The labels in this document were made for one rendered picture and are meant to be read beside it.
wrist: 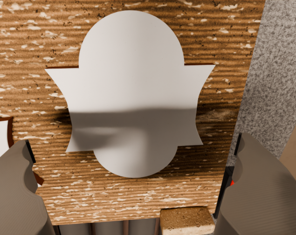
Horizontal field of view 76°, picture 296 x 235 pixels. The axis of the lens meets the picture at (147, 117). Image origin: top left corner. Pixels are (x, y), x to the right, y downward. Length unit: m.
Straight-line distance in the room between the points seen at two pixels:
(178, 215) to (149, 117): 0.13
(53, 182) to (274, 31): 0.25
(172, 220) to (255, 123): 0.14
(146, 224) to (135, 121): 0.18
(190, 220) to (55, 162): 0.16
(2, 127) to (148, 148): 0.12
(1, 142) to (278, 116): 0.27
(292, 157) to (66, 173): 1.80
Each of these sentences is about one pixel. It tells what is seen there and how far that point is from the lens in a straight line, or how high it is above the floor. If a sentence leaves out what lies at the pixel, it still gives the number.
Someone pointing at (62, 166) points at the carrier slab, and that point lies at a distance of 0.21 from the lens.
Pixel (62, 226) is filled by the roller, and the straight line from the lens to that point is 0.31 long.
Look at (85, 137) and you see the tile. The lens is 0.17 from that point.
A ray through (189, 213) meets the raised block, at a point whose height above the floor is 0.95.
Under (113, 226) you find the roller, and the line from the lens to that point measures 0.31.
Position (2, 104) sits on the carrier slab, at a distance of 0.19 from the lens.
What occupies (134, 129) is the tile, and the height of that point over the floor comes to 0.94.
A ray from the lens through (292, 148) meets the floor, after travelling 1.83.
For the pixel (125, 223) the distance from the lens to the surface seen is 0.38.
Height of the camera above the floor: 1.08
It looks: 62 degrees down
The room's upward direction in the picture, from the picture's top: 170 degrees clockwise
